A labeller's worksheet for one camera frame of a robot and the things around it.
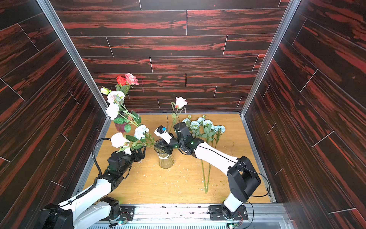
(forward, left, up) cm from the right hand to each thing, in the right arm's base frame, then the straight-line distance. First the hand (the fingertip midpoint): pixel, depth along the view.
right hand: (159, 141), depth 79 cm
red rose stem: (+35, +29, +12) cm, 47 cm away
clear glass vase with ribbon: (-7, -4, -8) cm, 11 cm away
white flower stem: (-19, -28, -21) cm, 39 cm away
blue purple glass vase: (+24, +37, -18) cm, 47 cm away
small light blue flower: (+23, -37, -17) cm, 47 cm away
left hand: (0, +11, -6) cm, 12 cm away
